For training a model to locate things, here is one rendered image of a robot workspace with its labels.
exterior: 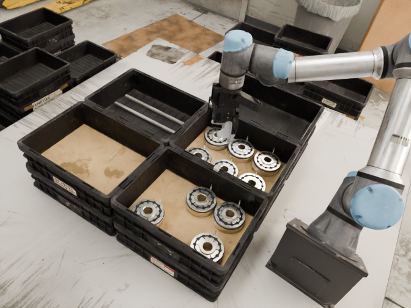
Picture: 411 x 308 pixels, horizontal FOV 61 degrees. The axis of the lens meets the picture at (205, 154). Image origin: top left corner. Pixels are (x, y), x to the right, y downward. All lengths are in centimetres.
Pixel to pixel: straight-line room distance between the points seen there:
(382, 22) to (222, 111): 283
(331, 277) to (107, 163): 83
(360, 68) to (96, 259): 101
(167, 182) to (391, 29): 292
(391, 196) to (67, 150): 105
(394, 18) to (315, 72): 266
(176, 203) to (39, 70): 153
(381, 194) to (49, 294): 97
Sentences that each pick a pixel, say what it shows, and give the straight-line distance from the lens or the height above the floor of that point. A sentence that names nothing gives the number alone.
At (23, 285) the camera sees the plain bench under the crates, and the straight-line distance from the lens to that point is 125.
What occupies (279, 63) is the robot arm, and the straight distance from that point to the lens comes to 96.
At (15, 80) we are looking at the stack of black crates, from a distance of 239.
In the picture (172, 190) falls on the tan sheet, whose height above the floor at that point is 83.
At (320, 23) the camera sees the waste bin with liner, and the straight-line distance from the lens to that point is 342.
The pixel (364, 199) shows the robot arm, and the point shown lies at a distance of 94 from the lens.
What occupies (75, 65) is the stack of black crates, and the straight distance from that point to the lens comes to 267.
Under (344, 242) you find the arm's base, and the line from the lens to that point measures 109.
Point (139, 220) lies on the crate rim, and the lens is 102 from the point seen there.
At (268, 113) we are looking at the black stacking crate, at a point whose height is 83.
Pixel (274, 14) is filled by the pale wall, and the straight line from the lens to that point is 420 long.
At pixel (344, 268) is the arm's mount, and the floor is 93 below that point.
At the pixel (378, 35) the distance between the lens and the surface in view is 375.
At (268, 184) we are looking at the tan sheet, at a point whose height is 83.
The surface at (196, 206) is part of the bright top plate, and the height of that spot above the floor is 86.
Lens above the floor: 178
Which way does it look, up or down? 46 degrees down
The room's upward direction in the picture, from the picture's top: 9 degrees clockwise
